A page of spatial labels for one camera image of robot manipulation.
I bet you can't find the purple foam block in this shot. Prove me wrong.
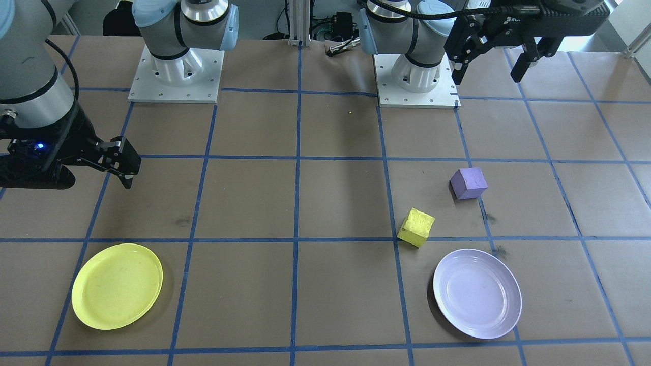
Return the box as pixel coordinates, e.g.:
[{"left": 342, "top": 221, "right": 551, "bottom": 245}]
[{"left": 450, "top": 167, "right": 488, "bottom": 200}]

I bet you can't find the yellow foam block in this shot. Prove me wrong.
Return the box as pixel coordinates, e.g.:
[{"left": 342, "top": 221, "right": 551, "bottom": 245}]
[{"left": 397, "top": 207, "right": 436, "bottom": 248}]

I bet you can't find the aluminium profile bar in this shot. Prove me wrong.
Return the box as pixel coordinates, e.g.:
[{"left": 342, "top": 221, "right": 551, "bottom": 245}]
[{"left": 627, "top": 35, "right": 651, "bottom": 58}]

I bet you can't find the silver metal cylinder tool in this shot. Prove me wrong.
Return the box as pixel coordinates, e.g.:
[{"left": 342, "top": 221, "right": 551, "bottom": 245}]
[{"left": 328, "top": 37, "right": 363, "bottom": 57}]

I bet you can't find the small black electronic box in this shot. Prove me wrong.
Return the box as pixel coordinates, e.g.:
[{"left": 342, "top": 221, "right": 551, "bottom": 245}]
[{"left": 331, "top": 12, "right": 356, "bottom": 35}]

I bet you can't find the yellow plate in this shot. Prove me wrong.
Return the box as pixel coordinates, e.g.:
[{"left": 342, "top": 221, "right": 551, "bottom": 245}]
[{"left": 71, "top": 243, "right": 164, "bottom": 330}]

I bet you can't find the black rounded object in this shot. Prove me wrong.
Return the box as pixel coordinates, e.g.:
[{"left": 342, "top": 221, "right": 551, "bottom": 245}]
[{"left": 103, "top": 2, "right": 141, "bottom": 37}]

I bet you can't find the purple plate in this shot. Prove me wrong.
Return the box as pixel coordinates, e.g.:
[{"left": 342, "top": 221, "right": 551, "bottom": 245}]
[{"left": 433, "top": 248, "right": 522, "bottom": 340}]

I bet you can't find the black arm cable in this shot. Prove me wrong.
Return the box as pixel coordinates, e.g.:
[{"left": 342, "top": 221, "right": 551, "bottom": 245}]
[
  {"left": 356, "top": 0, "right": 541, "bottom": 21},
  {"left": 45, "top": 40, "right": 81, "bottom": 102}
]

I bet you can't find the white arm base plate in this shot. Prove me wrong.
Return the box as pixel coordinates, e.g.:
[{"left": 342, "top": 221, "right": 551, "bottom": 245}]
[
  {"left": 373, "top": 53, "right": 461, "bottom": 109},
  {"left": 128, "top": 45, "right": 225, "bottom": 104}
]

